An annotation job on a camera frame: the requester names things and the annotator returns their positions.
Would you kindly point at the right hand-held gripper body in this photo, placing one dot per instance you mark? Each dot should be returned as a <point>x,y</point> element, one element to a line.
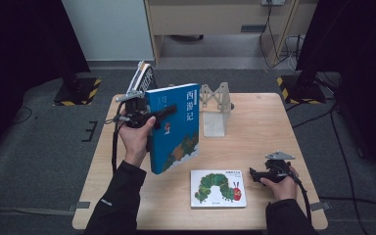
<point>277,171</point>

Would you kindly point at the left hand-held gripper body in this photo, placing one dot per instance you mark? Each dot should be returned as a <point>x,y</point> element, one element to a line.
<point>137,112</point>

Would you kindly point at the grey portrait magazine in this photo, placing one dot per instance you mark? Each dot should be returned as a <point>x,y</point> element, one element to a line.
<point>134,80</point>

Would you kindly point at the thick blue book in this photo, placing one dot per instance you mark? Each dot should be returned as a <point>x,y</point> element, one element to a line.
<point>176,143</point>

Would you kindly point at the dark illustrated magazine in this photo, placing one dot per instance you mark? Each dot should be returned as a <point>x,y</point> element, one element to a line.
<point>148,80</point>

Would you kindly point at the white caterpillar picture book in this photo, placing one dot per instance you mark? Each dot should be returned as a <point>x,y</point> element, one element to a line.
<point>218,189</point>

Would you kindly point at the expandable metal book rack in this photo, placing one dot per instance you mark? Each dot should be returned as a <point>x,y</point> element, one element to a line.
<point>215,107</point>

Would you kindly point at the person's right hand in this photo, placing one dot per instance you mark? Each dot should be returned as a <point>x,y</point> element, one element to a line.
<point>284,189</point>

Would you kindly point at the person's left hand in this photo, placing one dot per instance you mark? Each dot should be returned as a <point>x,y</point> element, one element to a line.
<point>137,143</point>

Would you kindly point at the black tape mark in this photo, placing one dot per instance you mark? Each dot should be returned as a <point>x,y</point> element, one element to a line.
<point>89,131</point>

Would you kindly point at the grey tape strip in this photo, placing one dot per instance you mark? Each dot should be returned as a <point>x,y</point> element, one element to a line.
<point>321,205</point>
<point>80,206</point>

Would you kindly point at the black hazard-striped stand base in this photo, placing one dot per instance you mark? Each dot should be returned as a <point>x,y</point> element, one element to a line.
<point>302,91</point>
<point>78,93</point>

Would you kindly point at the white panel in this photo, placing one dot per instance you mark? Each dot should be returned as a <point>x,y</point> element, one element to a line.
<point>111,29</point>

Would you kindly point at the beige wooden desk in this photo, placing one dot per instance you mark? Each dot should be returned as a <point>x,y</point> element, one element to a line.
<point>209,16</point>

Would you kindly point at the black curtain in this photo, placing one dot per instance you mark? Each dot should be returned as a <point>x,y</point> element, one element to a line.
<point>365,65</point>
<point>19,65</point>

